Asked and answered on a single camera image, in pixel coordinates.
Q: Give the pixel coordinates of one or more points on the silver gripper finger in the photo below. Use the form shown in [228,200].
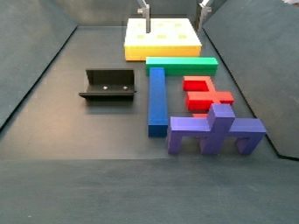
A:
[144,10]
[204,7]

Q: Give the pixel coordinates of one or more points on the green long block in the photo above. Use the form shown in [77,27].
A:
[179,66]

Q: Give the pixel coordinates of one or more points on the yellow slotted board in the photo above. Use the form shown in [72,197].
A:
[171,39]

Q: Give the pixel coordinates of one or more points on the red cross-shaped block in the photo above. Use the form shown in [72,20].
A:
[201,94]

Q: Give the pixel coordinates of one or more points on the blue long block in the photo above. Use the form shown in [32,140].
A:
[157,112]

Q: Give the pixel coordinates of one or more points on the purple legged block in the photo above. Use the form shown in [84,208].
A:
[212,129]

